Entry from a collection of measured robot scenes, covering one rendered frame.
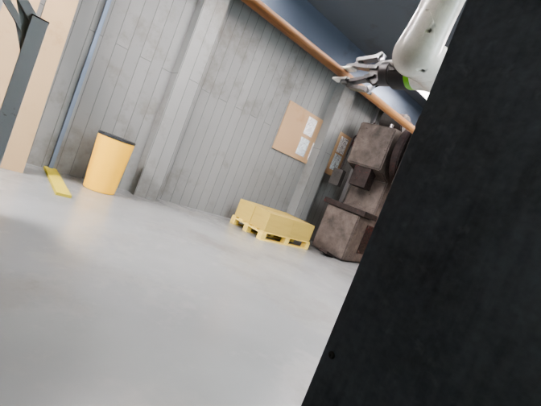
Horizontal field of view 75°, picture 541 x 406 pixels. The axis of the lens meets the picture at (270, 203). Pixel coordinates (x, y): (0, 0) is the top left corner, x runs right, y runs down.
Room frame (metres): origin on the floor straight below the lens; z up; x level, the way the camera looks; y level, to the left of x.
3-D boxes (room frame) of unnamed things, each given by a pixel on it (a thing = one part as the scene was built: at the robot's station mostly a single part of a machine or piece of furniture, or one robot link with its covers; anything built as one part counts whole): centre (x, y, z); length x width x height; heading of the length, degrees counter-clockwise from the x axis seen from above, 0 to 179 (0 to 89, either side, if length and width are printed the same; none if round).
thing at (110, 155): (3.81, 1.80, 0.31); 0.39 x 0.39 x 0.61
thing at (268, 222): (5.19, -0.17, 0.19); 1.12 x 0.79 x 0.38; 130
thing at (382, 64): (1.10, -0.17, 1.19); 0.09 x 0.07 x 0.08; 40
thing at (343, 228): (5.96, -1.42, 1.33); 1.40 x 1.21 x 2.65; 130
